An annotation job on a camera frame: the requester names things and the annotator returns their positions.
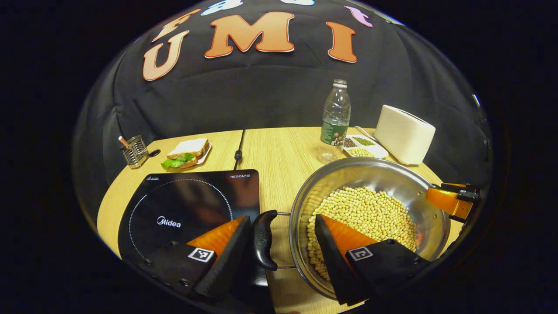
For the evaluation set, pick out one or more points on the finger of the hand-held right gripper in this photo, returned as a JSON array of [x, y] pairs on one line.
[[449, 200]]

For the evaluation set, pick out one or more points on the small black oval object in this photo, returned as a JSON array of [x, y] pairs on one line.
[[154, 153]]

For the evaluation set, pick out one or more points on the pile of yellow soybeans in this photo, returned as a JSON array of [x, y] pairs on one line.
[[366, 209]]

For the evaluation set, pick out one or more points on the black backdrop cloth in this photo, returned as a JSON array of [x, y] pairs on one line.
[[270, 96]]

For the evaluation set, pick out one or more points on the white toaster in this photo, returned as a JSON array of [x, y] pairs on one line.
[[403, 133]]

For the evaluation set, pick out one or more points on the white sandwich plate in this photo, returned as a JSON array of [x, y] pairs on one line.
[[205, 155]]

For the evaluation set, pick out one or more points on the black induction cooktop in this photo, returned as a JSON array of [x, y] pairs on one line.
[[183, 200]]

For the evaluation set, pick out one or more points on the white spoon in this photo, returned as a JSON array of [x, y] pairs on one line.
[[364, 132]]

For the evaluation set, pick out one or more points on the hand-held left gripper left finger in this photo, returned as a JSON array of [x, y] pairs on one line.
[[226, 261]]

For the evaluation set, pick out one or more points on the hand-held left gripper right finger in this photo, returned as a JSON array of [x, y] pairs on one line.
[[333, 266]]

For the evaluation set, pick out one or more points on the clear plastic water bottle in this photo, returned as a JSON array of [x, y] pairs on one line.
[[335, 113]]

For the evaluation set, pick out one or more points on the sandwich with lettuce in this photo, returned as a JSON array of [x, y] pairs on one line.
[[187, 150]]

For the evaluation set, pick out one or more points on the white divided bean dish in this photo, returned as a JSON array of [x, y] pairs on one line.
[[364, 146]]

